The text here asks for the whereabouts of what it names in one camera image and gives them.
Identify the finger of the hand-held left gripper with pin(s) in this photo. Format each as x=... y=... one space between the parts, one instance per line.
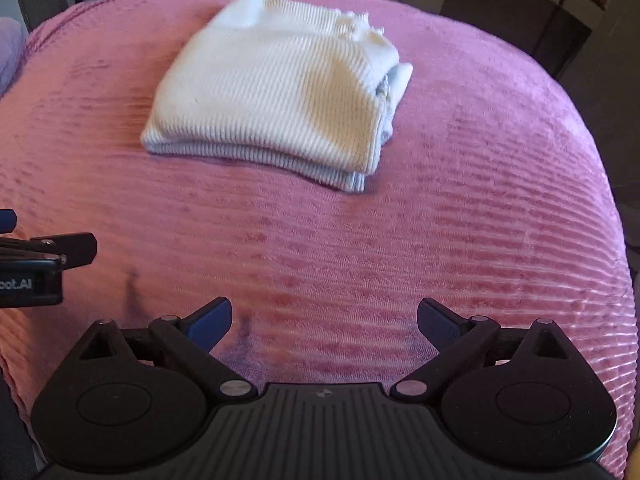
x=6 y=221
x=75 y=250

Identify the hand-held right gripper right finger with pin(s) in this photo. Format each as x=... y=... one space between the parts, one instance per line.
x=432 y=321

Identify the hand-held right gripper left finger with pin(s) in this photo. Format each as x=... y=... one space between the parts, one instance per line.
x=210 y=321

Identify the white ribbed knit garment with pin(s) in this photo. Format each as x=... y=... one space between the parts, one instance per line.
x=270 y=90

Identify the pink ribbed blanket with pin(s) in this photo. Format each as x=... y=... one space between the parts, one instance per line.
x=400 y=240

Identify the dark cabinet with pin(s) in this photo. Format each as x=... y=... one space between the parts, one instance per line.
x=520 y=15

